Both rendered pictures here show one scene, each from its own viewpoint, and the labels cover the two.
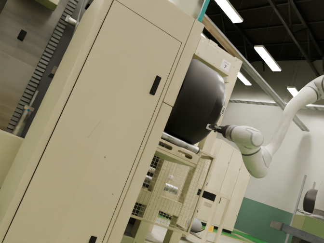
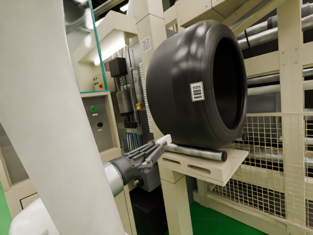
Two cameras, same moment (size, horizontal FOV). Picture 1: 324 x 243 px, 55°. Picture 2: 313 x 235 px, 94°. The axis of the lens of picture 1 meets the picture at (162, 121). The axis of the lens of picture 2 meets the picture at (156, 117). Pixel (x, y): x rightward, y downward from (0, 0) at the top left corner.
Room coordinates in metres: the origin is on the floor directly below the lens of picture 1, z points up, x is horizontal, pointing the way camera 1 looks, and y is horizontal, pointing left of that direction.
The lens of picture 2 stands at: (1.63, -0.77, 1.18)
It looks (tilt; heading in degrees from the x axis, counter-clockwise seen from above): 7 degrees down; 72
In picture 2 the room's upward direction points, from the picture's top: 9 degrees counter-clockwise
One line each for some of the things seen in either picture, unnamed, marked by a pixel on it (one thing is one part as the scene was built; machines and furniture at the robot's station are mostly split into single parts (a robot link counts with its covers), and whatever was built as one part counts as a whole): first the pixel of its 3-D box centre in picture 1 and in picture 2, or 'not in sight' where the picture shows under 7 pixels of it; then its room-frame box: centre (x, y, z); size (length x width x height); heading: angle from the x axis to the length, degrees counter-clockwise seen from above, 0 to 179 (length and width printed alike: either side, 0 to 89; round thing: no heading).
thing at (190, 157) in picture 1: (172, 150); (190, 162); (1.98, -0.13, 0.83); 0.36 x 0.09 x 0.06; 115
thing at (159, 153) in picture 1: (160, 153); (204, 158); (2.11, -0.07, 0.80); 0.37 x 0.36 x 0.02; 25
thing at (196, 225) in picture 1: (200, 215); not in sight; (4.62, -1.02, 0.40); 0.60 x 0.35 x 0.80; 43
